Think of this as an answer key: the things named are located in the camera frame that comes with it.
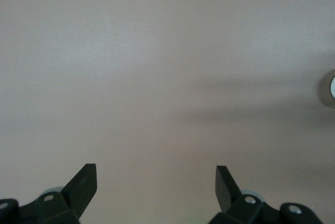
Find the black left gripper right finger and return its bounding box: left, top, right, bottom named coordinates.
left=210, top=165, right=281, bottom=224

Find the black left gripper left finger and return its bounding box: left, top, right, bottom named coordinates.
left=18, top=163, right=98, bottom=224

